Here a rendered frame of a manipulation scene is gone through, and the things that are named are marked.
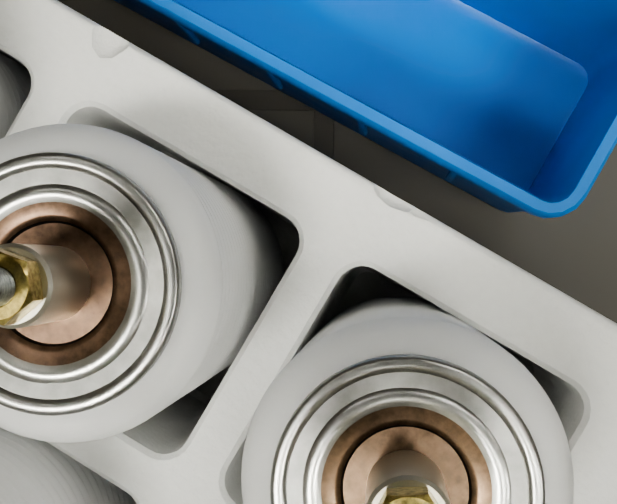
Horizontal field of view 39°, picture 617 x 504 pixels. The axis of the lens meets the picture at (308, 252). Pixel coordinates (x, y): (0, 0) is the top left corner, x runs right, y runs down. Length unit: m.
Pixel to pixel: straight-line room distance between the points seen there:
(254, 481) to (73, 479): 0.11
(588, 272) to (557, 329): 0.19
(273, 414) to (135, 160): 0.08
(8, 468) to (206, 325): 0.10
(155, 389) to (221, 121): 0.11
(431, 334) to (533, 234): 0.26
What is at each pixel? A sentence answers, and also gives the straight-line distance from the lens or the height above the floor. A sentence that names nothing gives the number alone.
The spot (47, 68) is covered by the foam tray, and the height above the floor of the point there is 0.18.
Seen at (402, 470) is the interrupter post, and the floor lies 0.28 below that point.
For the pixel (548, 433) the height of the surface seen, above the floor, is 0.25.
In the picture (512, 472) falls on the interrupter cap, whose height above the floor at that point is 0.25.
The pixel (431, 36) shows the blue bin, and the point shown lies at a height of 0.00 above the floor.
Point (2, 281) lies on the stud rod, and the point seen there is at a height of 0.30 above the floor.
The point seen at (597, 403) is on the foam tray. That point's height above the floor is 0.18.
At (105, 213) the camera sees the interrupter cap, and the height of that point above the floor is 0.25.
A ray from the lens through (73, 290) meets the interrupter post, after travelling 0.25.
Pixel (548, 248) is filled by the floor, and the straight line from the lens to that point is 0.51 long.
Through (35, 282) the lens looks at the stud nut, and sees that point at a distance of 0.23.
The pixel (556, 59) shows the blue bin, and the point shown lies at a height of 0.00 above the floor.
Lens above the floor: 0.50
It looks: 85 degrees down
